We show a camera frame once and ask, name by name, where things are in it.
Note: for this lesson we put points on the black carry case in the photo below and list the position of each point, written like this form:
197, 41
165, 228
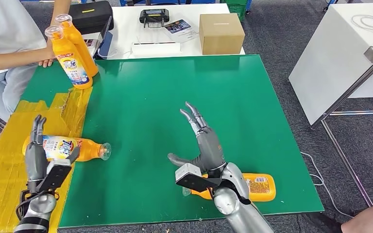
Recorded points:
91, 16

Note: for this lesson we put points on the person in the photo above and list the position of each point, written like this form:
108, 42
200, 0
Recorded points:
3, 29

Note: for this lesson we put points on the yellow tape sheet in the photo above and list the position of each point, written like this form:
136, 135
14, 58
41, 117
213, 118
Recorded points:
0, 199

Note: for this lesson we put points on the person's left forearm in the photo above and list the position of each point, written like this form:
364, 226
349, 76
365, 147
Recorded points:
59, 9

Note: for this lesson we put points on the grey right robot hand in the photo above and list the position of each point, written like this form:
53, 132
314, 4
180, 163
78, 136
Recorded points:
210, 148

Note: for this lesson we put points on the person's right forearm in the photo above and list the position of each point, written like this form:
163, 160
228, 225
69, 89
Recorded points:
12, 59

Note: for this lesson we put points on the person's right hand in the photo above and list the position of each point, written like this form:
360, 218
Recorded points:
48, 61

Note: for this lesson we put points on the white side table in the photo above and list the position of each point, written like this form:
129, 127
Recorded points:
334, 58

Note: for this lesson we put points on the flat white box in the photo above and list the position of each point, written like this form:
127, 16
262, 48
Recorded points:
156, 49

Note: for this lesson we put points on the printed booklet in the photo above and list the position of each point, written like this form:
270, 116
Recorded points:
181, 30

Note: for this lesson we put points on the person's leg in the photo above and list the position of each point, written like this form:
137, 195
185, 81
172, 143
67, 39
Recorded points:
370, 222

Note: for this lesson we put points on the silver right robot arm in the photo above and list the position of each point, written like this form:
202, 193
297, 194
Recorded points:
238, 209

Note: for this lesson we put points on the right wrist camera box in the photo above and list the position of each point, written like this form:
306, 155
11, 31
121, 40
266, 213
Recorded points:
193, 180

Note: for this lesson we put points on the black handheld controller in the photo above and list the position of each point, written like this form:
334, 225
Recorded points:
154, 16

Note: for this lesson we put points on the phone showing picture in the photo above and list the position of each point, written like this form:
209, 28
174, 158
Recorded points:
91, 42

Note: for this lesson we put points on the orange detergent bottle clear cap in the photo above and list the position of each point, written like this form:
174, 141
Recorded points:
85, 53
262, 188
72, 69
88, 151

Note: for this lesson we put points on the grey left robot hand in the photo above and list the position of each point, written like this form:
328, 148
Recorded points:
36, 160

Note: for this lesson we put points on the brown cardboard box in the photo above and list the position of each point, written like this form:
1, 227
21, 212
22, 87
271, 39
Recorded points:
222, 35

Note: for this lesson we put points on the green plastic crate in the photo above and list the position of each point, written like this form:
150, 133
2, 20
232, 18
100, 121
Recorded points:
238, 8

